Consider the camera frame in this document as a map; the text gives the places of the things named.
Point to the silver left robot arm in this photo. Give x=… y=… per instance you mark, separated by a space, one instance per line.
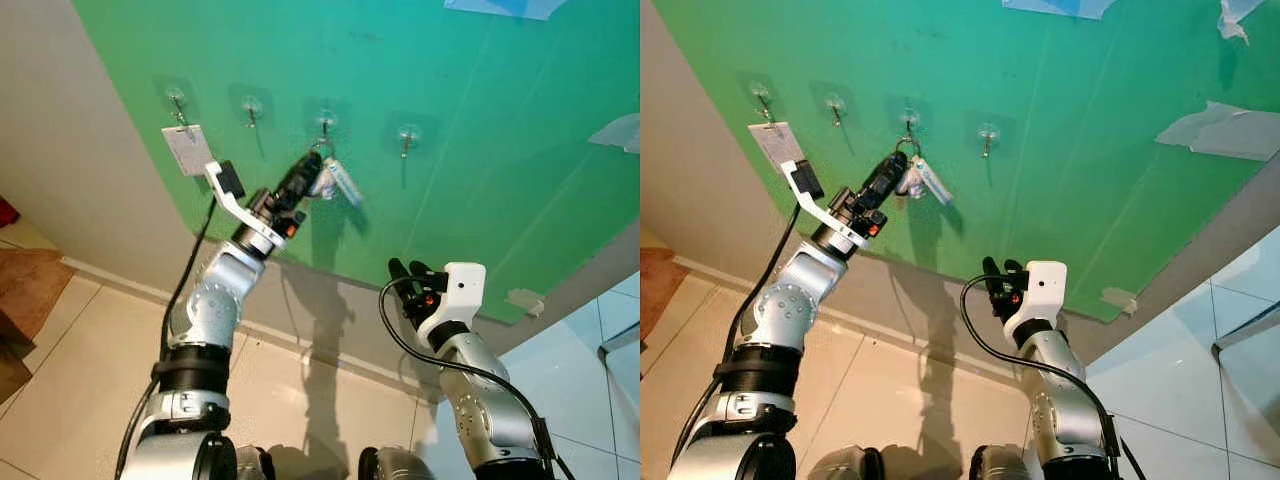
x=785 y=310
x=210 y=300

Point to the robot right leg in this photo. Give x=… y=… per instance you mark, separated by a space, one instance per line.
x=395 y=466
x=1000 y=466

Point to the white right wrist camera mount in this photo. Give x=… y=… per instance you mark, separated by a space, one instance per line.
x=462 y=290
x=1045 y=285

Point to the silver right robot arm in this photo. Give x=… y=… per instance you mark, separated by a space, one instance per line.
x=1065 y=400
x=490 y=410

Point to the green wall board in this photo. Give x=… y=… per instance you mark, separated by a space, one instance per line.
x=1080 y=80
x=480 y=100

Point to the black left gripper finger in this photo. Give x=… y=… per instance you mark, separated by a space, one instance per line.
x=882 y=170
x=892 y=180
x=308 y=180
x=298 y=170

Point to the reddish brown floor rug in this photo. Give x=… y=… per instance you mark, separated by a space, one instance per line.
x=658 y=285
x=30 y=285

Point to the small red object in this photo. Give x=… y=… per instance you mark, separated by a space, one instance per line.
x=6 y=211

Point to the white hanging tag card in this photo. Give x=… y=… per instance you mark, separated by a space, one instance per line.
x=777 y=145
x=188 y=150

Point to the clear adhesive wall hook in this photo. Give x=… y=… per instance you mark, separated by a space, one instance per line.
x=835 y=103
x=176 y=100
x=325 y=122
x=988 y=133
x=762 y=93
x=407 y=138
x=909 y=118
x=252 y=108

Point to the glass panel with dark edge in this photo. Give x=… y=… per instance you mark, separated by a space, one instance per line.
x=622 y=355
x=1250 y=360

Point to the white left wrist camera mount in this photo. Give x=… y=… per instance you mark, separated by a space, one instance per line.
x=808 y=180
x=230 y=180

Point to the robot left leg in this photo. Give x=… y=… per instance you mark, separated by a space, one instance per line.
x=845 y=466

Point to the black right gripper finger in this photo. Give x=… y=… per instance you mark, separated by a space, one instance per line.
x=397 y=270
x=417 y=272
x=988 y=268
x=1006 y=271

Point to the white torn paper sheet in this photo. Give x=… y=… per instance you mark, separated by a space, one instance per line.
x=1233 y=18
x=505 y=7
x=1060 y=7

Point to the robot leg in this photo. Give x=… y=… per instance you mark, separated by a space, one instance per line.
x=845 y=466
x=395 y=466
x=1000 y=466

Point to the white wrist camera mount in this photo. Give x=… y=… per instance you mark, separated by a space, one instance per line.
x=808 y=180
x=462 y=290
x=1045 y=285
x=230 y=180

